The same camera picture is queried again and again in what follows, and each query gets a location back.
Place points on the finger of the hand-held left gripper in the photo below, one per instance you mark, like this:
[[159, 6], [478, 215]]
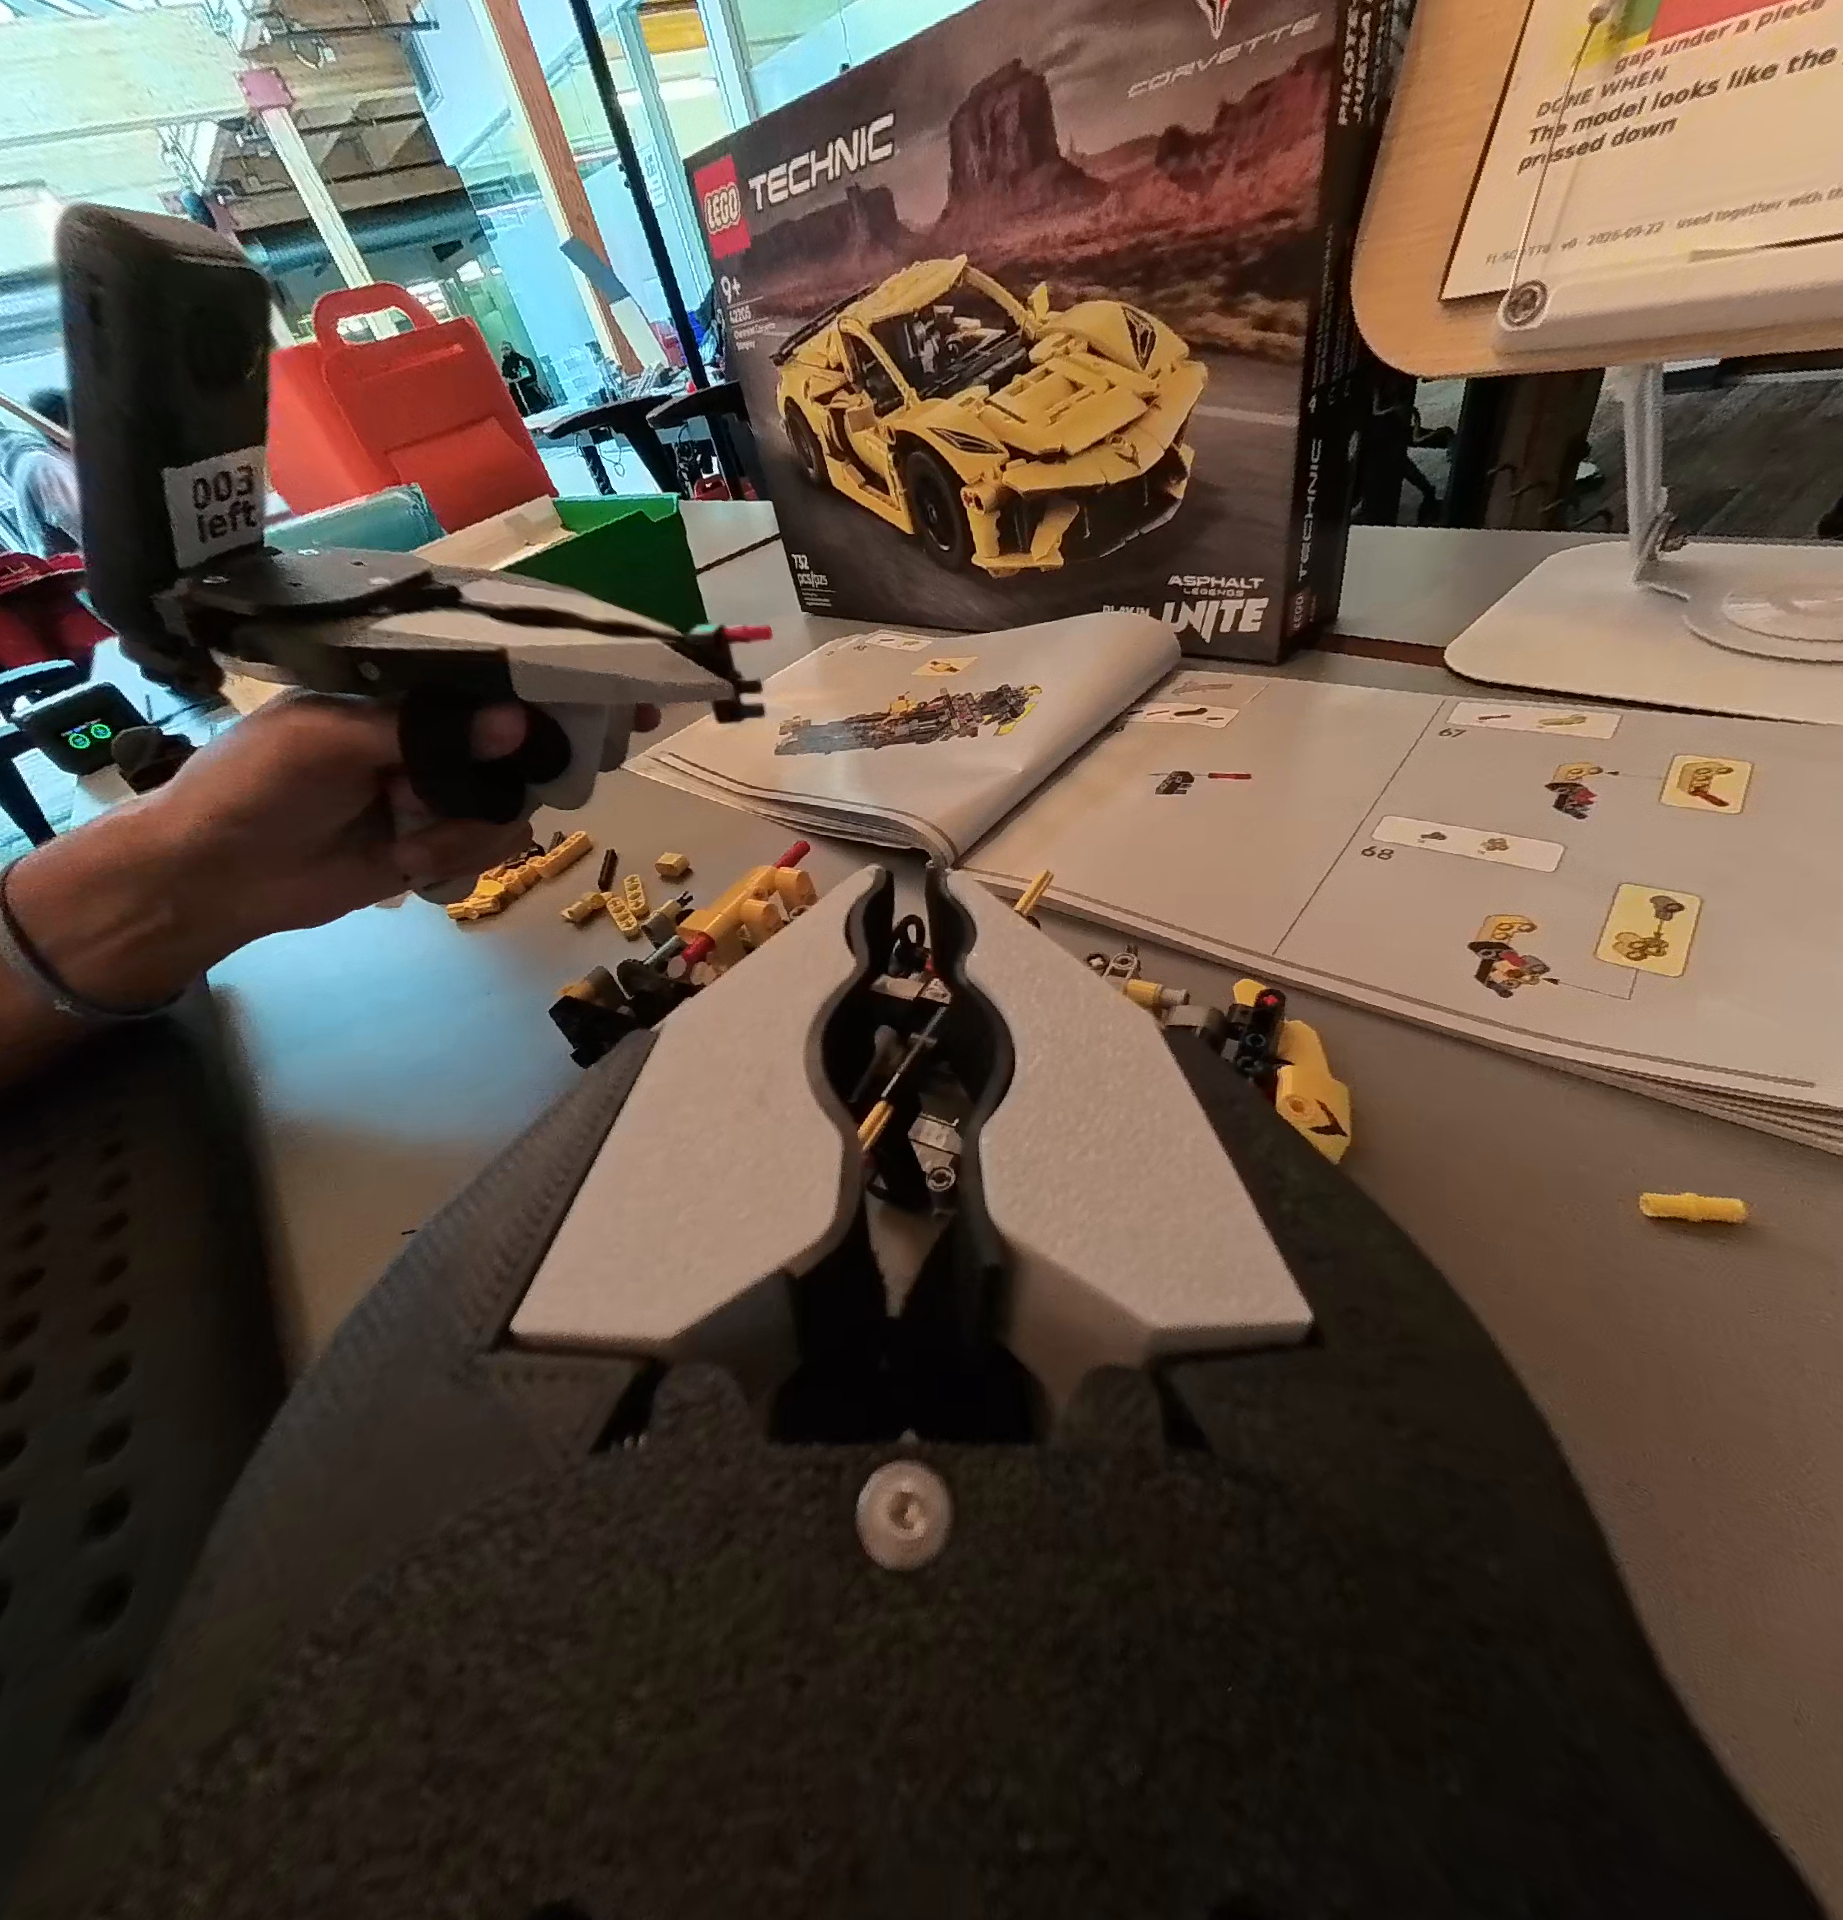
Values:
[[561, 667], [592, 626]]

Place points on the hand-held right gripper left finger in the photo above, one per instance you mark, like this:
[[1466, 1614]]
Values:
[[681, 1186]]

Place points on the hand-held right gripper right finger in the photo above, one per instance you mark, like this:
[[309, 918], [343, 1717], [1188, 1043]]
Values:
[[1147, 1186]]

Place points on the black lego connector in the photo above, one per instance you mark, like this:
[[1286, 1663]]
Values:
[[741, 693]]

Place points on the lego car model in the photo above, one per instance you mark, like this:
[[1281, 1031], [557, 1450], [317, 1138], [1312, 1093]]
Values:
[[741, 918]]

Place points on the loose yellow lego beams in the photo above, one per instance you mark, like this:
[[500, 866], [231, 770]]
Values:
[[517, 885]]

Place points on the lego instruction booklet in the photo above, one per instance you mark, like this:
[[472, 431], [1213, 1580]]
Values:
[[1312, 781]]

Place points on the yellow lego pin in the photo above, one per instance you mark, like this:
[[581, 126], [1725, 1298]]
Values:
[[1686, 1207]]

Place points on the lego set box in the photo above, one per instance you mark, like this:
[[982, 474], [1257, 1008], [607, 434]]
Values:
[[1012, 181]]

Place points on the person's left hand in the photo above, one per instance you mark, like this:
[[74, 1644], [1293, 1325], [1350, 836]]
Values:
[[291, 826]]

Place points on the green plastic bin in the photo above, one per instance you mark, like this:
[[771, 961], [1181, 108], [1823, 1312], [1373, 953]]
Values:
[[621, 571]]

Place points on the teal roll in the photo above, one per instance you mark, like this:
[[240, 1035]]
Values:
[[366, 518]]

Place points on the orange bag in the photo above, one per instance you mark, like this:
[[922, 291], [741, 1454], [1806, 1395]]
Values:
[[412, 406]]

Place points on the device with green lights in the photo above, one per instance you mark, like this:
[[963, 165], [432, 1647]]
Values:
[[81, 736]]

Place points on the black floor lamp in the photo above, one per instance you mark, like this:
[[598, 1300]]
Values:
[[621, 225]]

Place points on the grey wristband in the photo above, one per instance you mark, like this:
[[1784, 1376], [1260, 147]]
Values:
[[14, 938]]

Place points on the printed instruction sheet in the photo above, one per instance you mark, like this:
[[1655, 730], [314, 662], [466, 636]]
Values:
[[1686, 151]]

